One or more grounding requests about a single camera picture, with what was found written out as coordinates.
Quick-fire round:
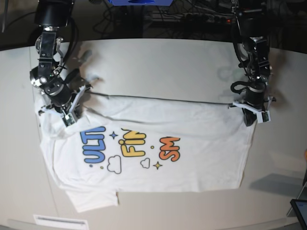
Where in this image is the white label strip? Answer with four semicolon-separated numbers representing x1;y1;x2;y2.
33;215;88;230

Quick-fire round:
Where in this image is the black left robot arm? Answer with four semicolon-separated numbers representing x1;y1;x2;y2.
230;0;276;127

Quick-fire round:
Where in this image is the black tablet screen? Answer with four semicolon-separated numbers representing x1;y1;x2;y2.
290;199;307;230

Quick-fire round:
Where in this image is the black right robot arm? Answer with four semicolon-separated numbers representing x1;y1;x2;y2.
30;0;74;114

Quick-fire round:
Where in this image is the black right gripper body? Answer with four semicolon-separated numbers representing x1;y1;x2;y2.
40;79;80;113

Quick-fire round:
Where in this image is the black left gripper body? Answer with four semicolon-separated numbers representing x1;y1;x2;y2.
243;82;266;110

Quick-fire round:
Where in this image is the white printed T-shirt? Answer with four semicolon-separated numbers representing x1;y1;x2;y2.
38;95;255;212

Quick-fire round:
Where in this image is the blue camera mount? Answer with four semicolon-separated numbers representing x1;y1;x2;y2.
108;0;173;6

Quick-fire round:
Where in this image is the white wrist camera left mount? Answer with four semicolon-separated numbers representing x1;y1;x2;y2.
227;96;277;123

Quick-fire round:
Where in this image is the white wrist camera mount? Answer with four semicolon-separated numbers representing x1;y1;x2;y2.
227;96;277;123
38;83;93;127

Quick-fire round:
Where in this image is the white wrist camera right mount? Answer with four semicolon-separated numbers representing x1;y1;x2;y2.
38;83;93;127

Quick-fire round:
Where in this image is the black power strip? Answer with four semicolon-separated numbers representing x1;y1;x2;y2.
183;12;235;24

